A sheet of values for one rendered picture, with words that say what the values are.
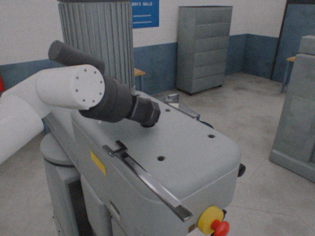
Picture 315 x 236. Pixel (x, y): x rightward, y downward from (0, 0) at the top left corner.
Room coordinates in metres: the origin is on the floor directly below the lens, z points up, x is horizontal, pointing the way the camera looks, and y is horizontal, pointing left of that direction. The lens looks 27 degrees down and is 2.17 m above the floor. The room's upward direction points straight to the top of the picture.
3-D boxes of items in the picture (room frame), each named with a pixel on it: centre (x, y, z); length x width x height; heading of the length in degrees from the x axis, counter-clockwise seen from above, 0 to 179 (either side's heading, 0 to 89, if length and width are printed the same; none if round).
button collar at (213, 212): (0.35, -0.11, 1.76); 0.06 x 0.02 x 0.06; 126
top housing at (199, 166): (0.55, 0.03, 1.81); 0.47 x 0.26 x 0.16; 36
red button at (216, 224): (0.33, -0.12, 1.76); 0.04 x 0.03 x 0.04; 126
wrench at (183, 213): (0.34, 0.03, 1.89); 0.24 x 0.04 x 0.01; 37
